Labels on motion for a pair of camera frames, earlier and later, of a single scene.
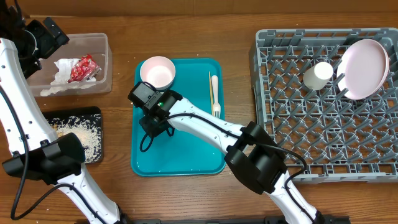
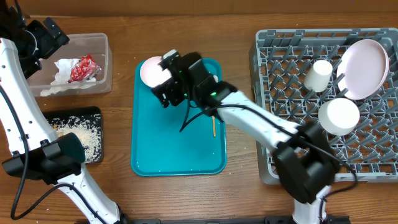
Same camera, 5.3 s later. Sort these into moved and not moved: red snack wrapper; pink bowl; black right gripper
Moved: black right gripper
Not moved: pink bowl; red snack wrapper
